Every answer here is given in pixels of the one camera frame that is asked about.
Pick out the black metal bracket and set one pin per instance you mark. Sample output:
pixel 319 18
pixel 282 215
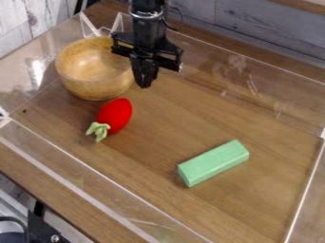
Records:
pixel 40 231

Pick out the red plush strawberry toy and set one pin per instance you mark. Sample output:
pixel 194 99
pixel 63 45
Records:
pixel 112 118

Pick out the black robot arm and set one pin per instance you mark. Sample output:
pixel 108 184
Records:
pixel 147 7

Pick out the green rectangular block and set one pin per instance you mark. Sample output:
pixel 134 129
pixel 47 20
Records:
pixel 212 162

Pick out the clear acrylic tray barrier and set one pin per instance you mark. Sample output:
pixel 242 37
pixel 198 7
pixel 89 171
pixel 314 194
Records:
pixel 116 187

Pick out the wooden bowl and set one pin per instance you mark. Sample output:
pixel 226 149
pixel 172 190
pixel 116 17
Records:
pixel 93 74

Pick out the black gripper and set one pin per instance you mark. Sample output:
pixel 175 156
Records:
pixel 146 46

